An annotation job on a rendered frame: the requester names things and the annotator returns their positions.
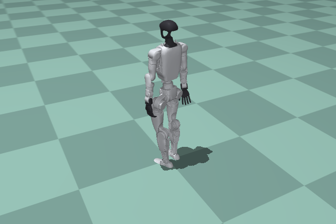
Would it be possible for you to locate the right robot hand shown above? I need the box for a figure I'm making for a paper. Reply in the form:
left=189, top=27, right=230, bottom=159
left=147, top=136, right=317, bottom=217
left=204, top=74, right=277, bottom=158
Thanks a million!
left=179, top=84, right=191, bottom=105

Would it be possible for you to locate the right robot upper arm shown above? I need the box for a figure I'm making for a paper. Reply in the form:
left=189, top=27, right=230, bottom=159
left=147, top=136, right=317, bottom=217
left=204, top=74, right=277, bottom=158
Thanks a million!
left=179, top=42, right=188, bottom=71

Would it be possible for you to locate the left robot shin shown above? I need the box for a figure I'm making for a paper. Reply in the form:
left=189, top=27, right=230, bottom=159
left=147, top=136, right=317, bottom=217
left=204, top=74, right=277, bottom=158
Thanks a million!
left=156, top=131, right=170, bottom=164

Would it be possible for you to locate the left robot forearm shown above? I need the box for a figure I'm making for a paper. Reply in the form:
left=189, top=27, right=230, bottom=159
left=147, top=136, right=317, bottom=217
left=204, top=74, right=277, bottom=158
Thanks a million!
left=144, top=74, right=154, bottom=103

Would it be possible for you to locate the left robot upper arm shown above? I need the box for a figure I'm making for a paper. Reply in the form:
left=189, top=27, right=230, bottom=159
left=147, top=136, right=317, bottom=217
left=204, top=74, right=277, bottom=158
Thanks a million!
left=146, top=48, right=161, bottom=81

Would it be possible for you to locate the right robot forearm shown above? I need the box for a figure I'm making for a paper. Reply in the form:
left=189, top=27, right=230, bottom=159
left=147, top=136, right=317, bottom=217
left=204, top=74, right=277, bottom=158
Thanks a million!
left=180, top=68, right=187, bottom=88

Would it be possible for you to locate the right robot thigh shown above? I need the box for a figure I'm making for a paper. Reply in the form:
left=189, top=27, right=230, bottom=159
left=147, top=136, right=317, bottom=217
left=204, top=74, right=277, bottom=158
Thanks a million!
left=166, top=88, right=183, bottom=130

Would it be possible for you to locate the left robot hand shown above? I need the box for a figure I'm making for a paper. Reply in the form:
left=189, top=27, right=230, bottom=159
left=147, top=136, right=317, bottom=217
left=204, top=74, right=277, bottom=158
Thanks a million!
left=145, top=98, right=156, bottom=118

